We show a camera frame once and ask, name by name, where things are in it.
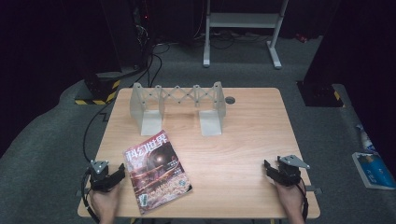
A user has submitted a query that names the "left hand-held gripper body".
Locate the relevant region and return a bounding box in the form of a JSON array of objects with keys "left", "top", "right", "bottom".
[{"left": 88, "top": 160, "right": 111, "bottom": 192}]

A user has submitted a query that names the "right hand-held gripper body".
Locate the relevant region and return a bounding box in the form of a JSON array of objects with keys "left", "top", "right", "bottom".
[{"left": 276, "top": 154, "right": 311, "bottom": 187}]

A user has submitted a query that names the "glossy red-covered magazine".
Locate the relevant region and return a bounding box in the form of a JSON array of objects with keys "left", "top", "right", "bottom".
[{"left": 123, "top": 129, "right": 193, "bottom": 216}]

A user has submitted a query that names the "white metal expandable bookend rack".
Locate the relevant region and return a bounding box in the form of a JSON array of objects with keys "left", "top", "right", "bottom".
[{"left": 129, "top": 81, "right": 227, "bottom": 137}]

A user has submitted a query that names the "person's right hand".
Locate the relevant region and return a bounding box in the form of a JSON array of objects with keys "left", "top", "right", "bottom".
[{"left": 275, "top": 183, "right": 305, "bottom": 217}]

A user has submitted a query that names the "white blue plastic packet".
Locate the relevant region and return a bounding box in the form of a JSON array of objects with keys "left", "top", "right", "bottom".
[{"left": 355, "top": 124, "right": 379, "bottom": 153}]

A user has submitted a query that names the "black yellow striped stand base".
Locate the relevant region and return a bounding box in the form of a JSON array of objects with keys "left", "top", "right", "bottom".
[{"left": 74, "top": 72, "right": 121, "bottom": 106}]

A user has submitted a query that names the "dark equipment rack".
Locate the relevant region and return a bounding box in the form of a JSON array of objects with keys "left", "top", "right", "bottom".
[{"left": 99, "top": 0, "right": 157, "bottom": 71}]

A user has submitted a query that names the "left hand-held gripper cable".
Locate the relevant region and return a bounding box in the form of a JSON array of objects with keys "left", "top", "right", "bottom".
[{"left": 80, "top": 172, "right": 101, "bottom": 224}]

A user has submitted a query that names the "hand-held gripper cable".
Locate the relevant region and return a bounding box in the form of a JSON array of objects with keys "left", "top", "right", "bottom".
[
  {"left": 295, "top": 176, "right": 310, "bottom": 222},
  {"left": 80, "top": 172, "right": 101, "bottom": 224}
]

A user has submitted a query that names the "right hand-held gripper cable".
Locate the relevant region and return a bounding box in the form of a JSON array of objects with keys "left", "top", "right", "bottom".
[{"left": 295, "top": 176, "right": 310, "bottom": 222}]

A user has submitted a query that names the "black floor cable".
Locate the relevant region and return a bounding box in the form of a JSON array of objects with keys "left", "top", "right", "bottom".
[{"left": 82, "top": 43, "right": 171, "bottom": 162}]

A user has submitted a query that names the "bundle of black floor cables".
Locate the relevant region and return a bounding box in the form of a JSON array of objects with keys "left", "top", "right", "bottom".
[{"left": 192, "top": 29, "right": 272, "bottom": 50}]

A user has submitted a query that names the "white metal stand frame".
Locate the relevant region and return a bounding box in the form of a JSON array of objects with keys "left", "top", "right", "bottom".
[{"left": 203, "top": 0, "right": 289, "bottom": 70}]

